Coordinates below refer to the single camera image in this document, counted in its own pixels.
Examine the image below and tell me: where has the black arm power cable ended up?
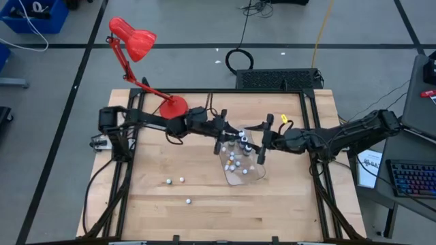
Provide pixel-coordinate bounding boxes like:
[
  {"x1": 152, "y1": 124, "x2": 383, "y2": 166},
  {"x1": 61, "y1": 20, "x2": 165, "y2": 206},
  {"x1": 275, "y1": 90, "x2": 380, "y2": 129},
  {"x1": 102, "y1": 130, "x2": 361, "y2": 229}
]
[{"x1": 82, "y1": 158, "x2": 115, "y2": 235}]

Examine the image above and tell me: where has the black cable tangle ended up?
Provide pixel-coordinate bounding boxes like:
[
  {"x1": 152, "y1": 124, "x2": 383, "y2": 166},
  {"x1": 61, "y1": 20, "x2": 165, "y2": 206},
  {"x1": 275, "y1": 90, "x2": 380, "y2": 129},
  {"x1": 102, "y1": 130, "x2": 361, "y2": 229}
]
[{"x1": 238, "y1": 0, "x2": 275, "y2": 18}]

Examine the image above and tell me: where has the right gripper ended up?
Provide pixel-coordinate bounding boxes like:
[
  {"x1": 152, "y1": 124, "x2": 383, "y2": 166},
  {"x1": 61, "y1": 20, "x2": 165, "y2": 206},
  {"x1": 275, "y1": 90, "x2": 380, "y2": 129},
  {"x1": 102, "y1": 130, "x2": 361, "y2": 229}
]
[{"x1": 244, "y1": 114, "x2": 307, "y2": 165}]

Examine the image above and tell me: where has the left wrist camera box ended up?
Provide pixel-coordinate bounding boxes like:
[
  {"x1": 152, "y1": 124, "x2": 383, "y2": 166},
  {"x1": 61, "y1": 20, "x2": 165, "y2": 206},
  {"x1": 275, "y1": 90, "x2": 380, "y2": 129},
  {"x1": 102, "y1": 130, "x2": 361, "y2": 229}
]
[{"x1": 192, "y1": 106, "x2": 209, "y2": 123}]

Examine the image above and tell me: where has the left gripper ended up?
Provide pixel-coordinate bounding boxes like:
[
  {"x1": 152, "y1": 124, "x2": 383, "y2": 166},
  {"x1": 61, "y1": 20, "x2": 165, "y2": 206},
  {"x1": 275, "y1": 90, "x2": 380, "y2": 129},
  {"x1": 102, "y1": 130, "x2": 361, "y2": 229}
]
[{"x1": 206, "y1": 109, "x2": 244, "y2": 154}]

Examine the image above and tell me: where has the backlit RGB keyboard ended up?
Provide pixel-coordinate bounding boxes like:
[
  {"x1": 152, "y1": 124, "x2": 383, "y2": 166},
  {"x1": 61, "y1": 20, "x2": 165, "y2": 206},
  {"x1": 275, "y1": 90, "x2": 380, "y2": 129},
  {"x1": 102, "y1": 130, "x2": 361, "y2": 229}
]
[{"x1": 386, "y1": 159, "x2": 436, "y2": 200}]

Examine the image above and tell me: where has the silver arm base box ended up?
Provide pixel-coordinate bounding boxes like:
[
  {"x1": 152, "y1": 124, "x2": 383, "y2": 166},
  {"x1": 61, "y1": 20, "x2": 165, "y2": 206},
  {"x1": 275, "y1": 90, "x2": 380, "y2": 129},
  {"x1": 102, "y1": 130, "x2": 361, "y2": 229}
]
[{"x1": 89, "y1": 133, "x2": 113, "y2": 152}]

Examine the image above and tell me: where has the blue plastic storage crate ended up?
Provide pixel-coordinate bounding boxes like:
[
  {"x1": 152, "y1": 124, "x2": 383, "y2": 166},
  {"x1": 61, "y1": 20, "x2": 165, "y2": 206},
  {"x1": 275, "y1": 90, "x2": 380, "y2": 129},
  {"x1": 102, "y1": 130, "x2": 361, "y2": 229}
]
[{"x1": 0, "y1": 0, "x2": 70, "y2": 35}]

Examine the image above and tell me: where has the grey desk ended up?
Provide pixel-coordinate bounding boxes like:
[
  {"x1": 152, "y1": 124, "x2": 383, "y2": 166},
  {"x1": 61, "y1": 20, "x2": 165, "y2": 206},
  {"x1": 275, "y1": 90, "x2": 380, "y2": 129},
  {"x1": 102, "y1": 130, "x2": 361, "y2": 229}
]
[{"x1": 354, "y1": 53, "x2": 436, "y2": 239}]

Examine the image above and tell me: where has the black aluminium table frame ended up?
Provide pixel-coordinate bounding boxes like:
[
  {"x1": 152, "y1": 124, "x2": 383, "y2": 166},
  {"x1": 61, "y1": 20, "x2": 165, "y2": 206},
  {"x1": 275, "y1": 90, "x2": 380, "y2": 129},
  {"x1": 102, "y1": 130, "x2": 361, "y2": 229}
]
[{"x1": 76, "y1": 87, "x2": 367, "y2": 245}]

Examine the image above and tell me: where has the white cable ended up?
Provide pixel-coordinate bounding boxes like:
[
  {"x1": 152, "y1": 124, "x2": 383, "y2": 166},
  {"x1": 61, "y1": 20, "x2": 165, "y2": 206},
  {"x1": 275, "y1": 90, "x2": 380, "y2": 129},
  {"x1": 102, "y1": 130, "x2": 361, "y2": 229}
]
[{"x1": 0, "y1": 0, "x2": 49, "y2": 53}]

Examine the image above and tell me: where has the black perforated computer case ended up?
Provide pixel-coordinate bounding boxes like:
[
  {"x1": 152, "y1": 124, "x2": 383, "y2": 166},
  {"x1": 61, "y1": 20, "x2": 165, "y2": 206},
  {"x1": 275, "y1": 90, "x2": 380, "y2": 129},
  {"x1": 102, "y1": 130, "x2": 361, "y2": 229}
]
[{"x1": 236, "y1": 67, "x2": 324, "y2": 91}]

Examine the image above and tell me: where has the yellow power cable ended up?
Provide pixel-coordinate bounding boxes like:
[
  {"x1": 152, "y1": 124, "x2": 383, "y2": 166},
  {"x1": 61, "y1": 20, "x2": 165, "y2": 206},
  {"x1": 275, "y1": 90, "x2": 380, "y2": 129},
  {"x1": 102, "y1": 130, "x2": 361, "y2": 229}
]
[{"x1": 310, "y1": 0, "x2": 335, "y2": 69}]

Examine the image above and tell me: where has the clear plastic bin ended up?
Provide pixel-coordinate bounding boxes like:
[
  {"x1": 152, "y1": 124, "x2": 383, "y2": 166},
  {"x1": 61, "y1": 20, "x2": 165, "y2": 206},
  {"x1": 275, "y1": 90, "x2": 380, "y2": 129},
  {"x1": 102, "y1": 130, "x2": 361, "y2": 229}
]
[{"x1": 219, "y1": 125, "x2": 267, "y2": 186}]

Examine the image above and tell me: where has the white printed sheet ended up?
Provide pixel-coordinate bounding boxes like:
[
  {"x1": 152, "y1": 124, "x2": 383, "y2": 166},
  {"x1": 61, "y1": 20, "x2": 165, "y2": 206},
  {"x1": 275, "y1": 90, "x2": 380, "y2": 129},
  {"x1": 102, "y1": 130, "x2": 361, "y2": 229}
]
[{"x1": 356, "y1": 148, "x2": 383, "y2": 189}]

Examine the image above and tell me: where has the black coiled cable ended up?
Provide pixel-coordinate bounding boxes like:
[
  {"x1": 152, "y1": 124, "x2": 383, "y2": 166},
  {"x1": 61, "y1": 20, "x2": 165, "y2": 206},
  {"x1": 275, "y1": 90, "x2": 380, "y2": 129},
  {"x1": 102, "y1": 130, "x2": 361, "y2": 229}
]
[{"x1": 224, "y1": 13, "x2": 255, "y2": 76}]

